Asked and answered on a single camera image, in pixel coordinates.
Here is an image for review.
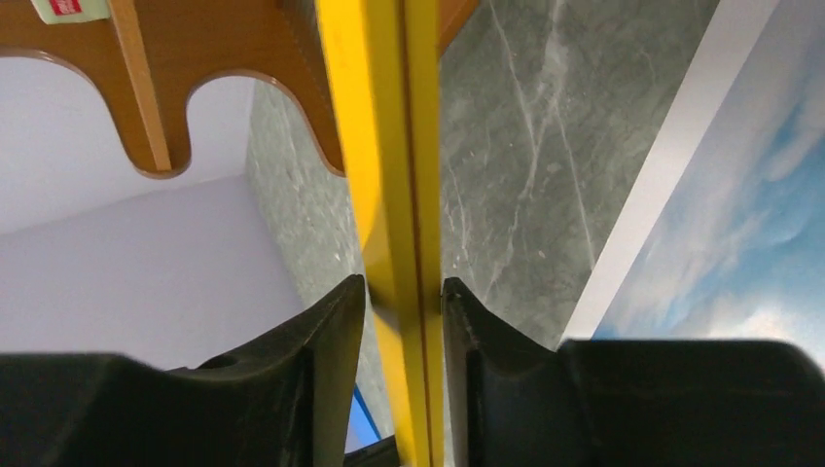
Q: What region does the building and sky photo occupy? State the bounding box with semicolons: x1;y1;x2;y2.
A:
562;1;824;363

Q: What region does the white red medicine box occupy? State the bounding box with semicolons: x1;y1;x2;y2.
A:
31;0;111;25

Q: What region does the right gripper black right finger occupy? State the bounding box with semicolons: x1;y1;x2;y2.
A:
442;277;824;466

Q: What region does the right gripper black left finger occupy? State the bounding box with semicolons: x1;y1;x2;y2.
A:
1;274;366;466

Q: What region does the blue plastic board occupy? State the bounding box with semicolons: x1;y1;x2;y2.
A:
344;385;381;453

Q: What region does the orange wooden shelf rack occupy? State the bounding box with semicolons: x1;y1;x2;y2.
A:
1;1;477;178

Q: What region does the yellow wooden picture frame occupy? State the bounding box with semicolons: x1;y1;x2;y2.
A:
316;1;445;466

